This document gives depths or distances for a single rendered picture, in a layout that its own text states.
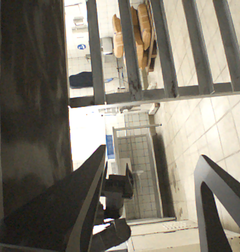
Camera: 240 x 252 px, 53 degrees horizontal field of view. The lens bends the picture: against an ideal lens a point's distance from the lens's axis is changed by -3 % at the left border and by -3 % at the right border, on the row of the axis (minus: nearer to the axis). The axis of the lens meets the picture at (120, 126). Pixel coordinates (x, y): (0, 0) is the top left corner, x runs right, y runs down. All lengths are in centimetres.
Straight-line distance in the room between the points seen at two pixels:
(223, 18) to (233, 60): 13
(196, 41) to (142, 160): 440
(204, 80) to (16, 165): 53
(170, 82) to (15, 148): 47
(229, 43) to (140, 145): 444
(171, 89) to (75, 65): 530
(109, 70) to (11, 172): 551
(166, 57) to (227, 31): 19
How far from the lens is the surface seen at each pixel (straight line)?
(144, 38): 409
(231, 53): 74
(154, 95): 64
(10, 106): 28
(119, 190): 70
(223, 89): 70
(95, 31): 71
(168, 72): 67
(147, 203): 495
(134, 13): 450
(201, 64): 70
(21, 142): 30
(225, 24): 78
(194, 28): 75
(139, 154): 504
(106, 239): 76
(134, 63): 67
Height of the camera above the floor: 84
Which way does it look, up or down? 1 degrees down
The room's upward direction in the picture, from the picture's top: 96 degrees counter-clockwise
